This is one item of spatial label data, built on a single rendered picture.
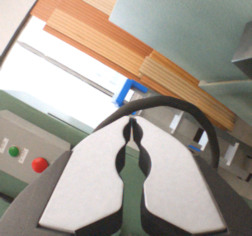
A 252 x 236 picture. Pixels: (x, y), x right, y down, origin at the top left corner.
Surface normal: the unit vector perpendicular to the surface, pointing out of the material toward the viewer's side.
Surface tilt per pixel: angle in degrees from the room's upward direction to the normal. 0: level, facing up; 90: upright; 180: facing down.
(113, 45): 87
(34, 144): 90
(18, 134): 90
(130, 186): 90
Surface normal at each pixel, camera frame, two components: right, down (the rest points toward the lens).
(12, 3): 0.24, 0.06
